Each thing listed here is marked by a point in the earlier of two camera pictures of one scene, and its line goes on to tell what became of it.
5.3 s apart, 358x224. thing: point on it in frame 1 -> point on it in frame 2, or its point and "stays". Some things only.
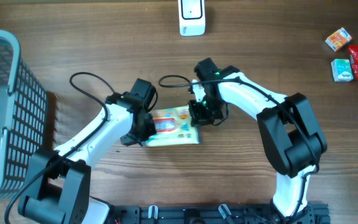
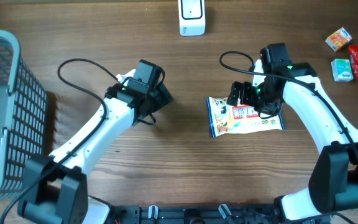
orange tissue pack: (338, 39) stays
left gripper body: (140, 132) -> (159, 97)
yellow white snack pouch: (173, 127) -> (225, 120)
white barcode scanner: (191, 17) stays
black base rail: (312, 213) stays
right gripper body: (207, 110) -> (258, 96)
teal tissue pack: (342, 70) stays
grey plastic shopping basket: (13, 117) stays
